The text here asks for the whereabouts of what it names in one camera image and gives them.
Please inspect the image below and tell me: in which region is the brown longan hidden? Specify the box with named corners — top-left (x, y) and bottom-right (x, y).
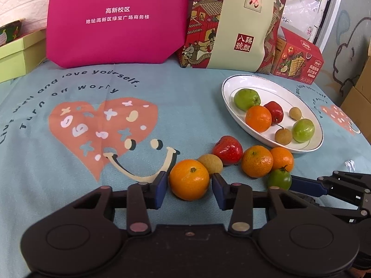
top-left (197, 154), bottom-right (223, 174)

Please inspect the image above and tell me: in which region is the orange tangerine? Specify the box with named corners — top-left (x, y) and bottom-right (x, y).
top-left (241, 146), bottom-right (274, 178)
top-left (169, 159), bottom-right (210, 202)
top-left (245, 105), bottom-right (272, 133)
top-left (270, 147), bottom-right (294, 172)

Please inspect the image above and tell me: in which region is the small green apple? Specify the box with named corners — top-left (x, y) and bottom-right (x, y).
top-left (292, 119), bottom-right (315, 143)

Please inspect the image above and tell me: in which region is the cardboard box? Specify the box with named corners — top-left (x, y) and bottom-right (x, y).
top-left (341, 46), bottom-right (371, 142)

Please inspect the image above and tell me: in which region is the blue printed tablecloth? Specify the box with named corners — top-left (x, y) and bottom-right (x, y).
top-left (0, 56), bottom-right (371, 278)

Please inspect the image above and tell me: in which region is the red cracker box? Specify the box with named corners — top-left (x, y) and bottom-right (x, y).
top-left (271, 28), bottom-right (324, 85)

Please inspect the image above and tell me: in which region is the green red liquor gift bag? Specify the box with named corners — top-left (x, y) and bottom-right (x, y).
top-left (178, 0), bottom-right (286, 74)

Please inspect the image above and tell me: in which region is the pink tote bag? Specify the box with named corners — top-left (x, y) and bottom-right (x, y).
top-left (46, 0), bottom-right (189, 68)

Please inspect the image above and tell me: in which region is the light green gift box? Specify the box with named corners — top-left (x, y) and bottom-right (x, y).
top-left (0, 29), bottom-right (46, 83)

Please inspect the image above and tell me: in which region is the white floral bag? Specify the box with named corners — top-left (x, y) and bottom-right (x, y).
top-left (280, 0), bottom-right (329, 42)

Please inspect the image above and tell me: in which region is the dark green patterned bowl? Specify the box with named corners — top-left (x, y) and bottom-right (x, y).
top-left (0, 19), bottom-right (24, 46)

